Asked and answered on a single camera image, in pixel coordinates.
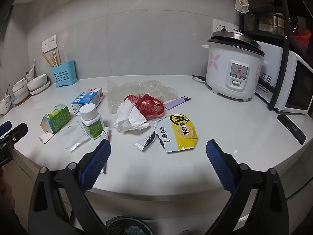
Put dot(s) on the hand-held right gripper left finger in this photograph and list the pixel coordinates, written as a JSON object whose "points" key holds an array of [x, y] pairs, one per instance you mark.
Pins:
{"points": [[96, 165]]}

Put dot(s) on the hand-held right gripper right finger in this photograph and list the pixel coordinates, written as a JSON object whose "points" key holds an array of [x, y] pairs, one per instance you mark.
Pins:
{"points": [[220, 166]]}

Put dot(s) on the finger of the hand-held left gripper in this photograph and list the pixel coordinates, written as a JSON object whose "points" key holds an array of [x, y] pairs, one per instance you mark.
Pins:
{"points": [[17, 133], [5, 127]]}

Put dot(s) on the white ointment tube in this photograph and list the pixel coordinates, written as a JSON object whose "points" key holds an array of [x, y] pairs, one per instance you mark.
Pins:
{"points": [[105, 133]]}

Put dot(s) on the clear plastic bag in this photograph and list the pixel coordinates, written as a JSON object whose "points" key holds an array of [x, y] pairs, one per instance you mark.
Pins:
{"points": [[73, 139]]}

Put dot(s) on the green carton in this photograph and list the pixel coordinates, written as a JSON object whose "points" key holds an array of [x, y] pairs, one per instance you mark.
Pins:
{"points": [[57, 118]]}

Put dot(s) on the white pill bottle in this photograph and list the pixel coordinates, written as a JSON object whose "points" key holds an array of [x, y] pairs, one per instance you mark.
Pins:
{"points": [[91, 122]]}

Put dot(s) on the yellow snack packet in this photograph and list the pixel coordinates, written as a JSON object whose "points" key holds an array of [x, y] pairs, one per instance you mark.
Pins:
{"points": [[181, 132]]}

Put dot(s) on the black and white sachet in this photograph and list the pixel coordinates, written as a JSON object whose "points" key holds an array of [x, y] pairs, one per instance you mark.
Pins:
{"points": [[146, 142]]}

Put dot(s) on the white tissue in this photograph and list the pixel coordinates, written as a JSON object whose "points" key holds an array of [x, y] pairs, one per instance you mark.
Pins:
{"points": [[129, 120]]}

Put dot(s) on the dark mesh trash basket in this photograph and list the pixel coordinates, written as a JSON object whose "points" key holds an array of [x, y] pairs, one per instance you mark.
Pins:
{"points": [[117, 225]]}

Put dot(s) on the blue and white carton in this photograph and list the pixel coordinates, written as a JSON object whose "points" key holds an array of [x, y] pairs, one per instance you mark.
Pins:
{"points": [[85, 98]]}

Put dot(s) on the purple wrapper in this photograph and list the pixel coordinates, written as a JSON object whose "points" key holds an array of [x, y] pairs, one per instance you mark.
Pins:
{"points": [[176, 102]]}

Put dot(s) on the red mesh net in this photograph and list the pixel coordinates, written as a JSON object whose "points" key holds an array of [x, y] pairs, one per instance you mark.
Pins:
{"points": [[149, 105]]}

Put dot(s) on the clear bubble wrap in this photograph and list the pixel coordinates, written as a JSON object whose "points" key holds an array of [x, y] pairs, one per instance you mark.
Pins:
{"points": [[151, 89]]}

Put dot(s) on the white bowl with green print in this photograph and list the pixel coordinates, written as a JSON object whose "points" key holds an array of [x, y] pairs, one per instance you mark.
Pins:
{"points": [[5, 106]]}

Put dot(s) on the shallow white plate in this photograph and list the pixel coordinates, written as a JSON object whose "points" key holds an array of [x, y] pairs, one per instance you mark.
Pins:
{"points": [[22, 102]]}

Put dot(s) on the small metal spoon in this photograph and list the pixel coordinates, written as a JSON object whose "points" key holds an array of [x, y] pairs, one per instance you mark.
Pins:
{"points": [[6, 93]]}

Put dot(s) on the small white bowl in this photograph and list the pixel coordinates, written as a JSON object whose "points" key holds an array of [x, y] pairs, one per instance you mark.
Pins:
{"points": [[22, 94], [20, 84]]}

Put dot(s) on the white ribbed plate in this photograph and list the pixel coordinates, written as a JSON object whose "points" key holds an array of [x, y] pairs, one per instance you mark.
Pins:
{"points": [[43, 90]]}

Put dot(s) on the large white bowl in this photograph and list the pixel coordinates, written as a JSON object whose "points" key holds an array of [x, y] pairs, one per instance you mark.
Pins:
{"points": [[36, 82]]}

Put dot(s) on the white ceramic spoon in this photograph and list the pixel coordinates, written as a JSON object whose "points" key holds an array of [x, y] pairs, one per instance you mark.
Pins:
{"points": [[30, 72]]}

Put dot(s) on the beige counter cabinet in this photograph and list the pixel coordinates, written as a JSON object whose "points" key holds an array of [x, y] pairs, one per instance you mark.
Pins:
{"points": [[151, 203]]}

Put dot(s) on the blue plastic chopstick holder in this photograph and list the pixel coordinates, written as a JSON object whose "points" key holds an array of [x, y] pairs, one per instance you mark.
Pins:
{"points": [[64, 76]]}

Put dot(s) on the black remote control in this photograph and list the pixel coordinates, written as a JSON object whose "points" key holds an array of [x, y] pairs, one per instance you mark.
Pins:
{"points": [[292, 128]]}

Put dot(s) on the bundle of wooden chopsticks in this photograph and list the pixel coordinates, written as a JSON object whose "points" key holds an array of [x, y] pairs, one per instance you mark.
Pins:
{"points": [[52, 58]]}

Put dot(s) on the white plastic straw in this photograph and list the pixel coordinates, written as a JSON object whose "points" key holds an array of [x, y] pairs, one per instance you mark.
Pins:
{"points": [[64, 53]]}

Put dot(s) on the white flowered rice cooker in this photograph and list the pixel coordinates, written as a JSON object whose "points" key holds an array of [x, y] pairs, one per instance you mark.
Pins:
{"points": [[225, 66]]}

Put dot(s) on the white microwave oven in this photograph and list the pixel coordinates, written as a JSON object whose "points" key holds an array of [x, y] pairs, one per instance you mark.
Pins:
{"points": [[291, 78]]}

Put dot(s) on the steel pot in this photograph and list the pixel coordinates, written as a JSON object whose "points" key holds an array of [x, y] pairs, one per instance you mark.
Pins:
{"points": [[270, 24]]}

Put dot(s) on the red plastic basin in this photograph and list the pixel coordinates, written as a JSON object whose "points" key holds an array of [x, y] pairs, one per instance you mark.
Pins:
{"points": [[302, 35]]}

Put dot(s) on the black metal rack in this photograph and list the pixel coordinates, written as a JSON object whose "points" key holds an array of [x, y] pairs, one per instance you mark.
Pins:
{"points": [[281, 5]]}

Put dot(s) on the white wall socket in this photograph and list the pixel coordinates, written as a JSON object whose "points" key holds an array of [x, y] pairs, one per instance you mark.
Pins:
{"points": [[220, 25], [233, 27], [45, 46], [52, 42]]}

